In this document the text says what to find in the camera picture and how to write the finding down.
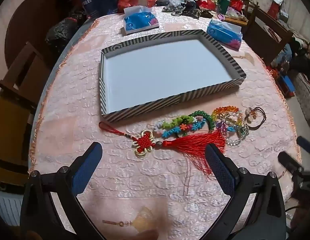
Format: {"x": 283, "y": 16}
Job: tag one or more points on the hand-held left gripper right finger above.
{"x": 220, "y": 170}

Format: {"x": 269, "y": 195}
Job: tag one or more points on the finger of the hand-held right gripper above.
{"x": 288, "y": 162}
{"x": 306, "y": 145}

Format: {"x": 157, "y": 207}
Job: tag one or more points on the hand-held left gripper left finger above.
{"x": 87, "y": 170}

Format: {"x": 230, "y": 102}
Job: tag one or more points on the green blue knitted flower strands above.
{"x": 170, "y": 132}

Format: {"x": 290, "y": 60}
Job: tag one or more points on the red knot tassel ornament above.
{"x": 143, "y": 142}

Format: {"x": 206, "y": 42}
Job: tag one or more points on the striped shallow tray box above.
{"x": 170, "y": 72}

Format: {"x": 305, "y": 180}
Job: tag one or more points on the floral sofa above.
{"x": 305, "y": 97}

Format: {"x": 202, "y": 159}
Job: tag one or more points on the blue stool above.
{"x": 287, "y": 87}

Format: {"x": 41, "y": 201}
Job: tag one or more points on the pink embossed tablecloth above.
{"x": 77, "y": 105}

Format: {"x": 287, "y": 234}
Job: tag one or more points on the white radiator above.
{"x": 7, "y": 205}

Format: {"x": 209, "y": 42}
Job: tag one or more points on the wooden chair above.
{"x": 265, "y": 35}
{"x": 20, "y": 80}

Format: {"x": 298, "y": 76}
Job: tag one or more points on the blue tissue pack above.
{"x": 222, "y": 33}
{"x": 140, "y": 21}

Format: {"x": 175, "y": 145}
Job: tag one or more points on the black plastic bag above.
{"x": 60, "y": 32}

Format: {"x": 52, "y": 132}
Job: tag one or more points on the wooden side table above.
{"x": 235, "y": 20}

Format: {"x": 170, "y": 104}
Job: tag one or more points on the small red bag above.
{"x": 236, "y": 4}

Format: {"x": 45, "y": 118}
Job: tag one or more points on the pile of assorted trinkets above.
{"x": 187, "y": 8}

